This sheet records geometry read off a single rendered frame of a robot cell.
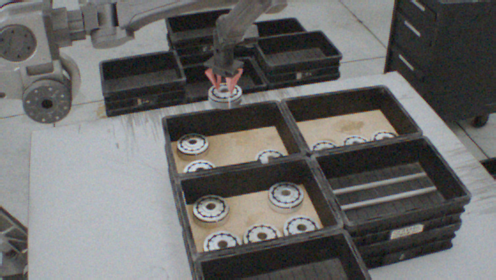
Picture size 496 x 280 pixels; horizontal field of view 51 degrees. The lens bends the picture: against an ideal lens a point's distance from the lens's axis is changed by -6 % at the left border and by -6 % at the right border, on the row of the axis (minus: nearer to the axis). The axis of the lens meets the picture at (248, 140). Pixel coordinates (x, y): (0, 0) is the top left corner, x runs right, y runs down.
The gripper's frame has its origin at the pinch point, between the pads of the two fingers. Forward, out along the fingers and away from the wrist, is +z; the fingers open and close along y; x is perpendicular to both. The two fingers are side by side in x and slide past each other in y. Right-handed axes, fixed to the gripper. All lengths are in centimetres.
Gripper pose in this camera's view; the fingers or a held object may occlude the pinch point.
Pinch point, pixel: (224, 89)
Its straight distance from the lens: 170.0
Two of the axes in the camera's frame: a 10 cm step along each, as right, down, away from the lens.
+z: 0.0, 8.0, 6.0
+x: -5.0, 5.2, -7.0
